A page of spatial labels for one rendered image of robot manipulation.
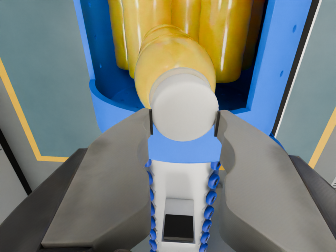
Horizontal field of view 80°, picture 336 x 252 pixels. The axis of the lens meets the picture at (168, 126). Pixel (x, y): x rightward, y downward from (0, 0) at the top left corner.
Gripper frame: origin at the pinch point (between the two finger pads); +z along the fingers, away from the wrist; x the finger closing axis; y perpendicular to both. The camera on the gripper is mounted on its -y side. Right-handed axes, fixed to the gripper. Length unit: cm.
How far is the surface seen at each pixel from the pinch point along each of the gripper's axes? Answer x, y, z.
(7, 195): -155, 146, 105
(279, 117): 68, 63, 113
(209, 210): 11, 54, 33
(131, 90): -9.8, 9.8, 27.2
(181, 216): 1, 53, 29
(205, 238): 11, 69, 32
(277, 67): 9.2, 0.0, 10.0
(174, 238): 0, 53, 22
